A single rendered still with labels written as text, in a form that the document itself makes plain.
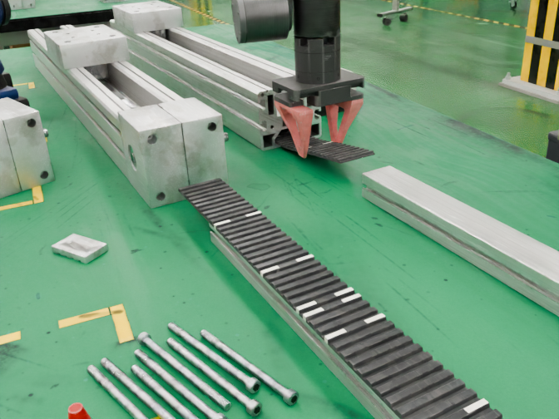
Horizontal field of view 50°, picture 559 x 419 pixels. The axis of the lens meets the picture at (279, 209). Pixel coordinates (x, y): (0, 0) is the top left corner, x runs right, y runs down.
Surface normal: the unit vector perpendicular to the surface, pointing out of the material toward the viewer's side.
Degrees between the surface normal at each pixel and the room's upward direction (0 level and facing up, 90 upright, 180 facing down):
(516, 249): 0
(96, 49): 90
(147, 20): 90
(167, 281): 0
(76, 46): 90
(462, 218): 0
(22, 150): 90
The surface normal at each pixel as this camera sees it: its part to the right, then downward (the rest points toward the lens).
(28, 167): 0.69, 0.29
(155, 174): 0.48, 0.37
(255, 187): -0.05, -0.89
